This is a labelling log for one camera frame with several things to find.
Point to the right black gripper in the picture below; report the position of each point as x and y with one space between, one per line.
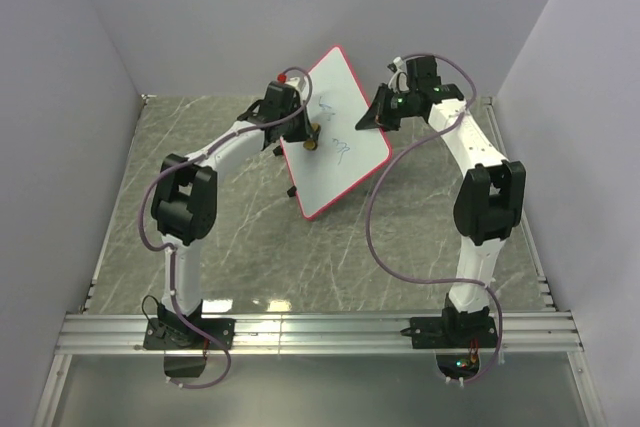
376 117

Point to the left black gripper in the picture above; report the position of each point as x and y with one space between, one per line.
306 131

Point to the white board with pink frame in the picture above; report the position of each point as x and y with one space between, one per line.
344 156

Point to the yellow whiteboard eraser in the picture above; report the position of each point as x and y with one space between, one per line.
312 143

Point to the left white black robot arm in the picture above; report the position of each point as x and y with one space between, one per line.
185 197

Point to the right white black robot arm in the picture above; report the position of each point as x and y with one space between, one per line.
490 200

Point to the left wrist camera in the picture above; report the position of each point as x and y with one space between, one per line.
297 82

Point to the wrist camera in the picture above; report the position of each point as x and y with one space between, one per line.
398 81
297 82

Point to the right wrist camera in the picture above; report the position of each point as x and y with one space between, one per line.
398 81

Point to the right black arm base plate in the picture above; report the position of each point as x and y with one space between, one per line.
441 333

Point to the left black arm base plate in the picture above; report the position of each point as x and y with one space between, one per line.
176 336

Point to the aluminium mounting rail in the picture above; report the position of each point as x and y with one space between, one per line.
315 334

